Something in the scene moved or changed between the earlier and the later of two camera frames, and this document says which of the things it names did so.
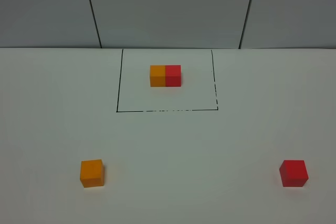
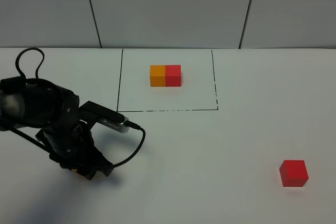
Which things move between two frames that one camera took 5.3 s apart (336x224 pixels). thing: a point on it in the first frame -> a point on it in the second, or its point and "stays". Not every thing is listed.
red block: [293, 173] stays
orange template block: [157, 75] stays
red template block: [173, 75] stays
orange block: [92, 173] -> [74, 171]
